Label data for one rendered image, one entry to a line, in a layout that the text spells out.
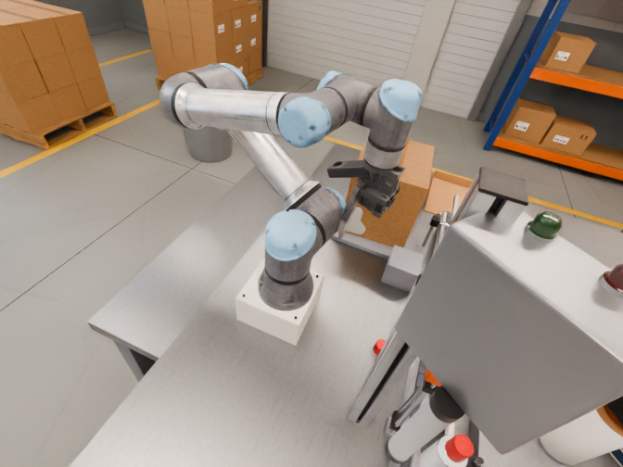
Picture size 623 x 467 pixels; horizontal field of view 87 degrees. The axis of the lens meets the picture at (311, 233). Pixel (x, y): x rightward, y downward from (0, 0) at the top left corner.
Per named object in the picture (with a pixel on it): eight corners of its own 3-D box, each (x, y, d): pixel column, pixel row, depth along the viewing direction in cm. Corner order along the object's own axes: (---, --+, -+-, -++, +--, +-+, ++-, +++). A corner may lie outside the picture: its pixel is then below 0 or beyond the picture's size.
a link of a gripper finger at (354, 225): (352, 250, 75) (372, 214, 72) (331, 237, 77) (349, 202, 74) (356, 249, 77) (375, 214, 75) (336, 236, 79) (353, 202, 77)
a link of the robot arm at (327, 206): (306, 258, 88) (169, 95, 84) (334, 229, 98) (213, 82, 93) (332, 243, 79) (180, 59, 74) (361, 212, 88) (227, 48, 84)
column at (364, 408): (365, 429, 76) (529, 203, 30) (347, 420, 77) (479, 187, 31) (370, 410, 79) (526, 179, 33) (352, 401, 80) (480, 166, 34)
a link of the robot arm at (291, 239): (253, 266, 81) (252, 225, 72) (286, 237, 90) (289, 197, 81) (292, 290, 77) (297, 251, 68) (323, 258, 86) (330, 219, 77)
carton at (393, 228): (401, 250, 118) (429, 189, 99) (338, 230, 122) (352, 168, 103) (411, 203, 139) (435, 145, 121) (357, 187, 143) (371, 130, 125)
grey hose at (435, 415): (405, 468, 50) (464, 424, 36) (383, 457, 51) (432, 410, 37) (410, 444, 53) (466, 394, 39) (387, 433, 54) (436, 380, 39)
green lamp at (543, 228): (543, 246, 30) (560, 228, 28) (518, 229, 31) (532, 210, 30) (558, 238, 31) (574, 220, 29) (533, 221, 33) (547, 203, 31)
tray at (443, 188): (485, 232, 134) (489, 224, 132) (423, 210, 140) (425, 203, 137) (487, 194, 155) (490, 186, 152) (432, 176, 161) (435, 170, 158)
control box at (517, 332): (501, 458, 34) (651, 384, 21) (391, 328, 44) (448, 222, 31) (551, 406, 39) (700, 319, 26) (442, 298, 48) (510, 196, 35)
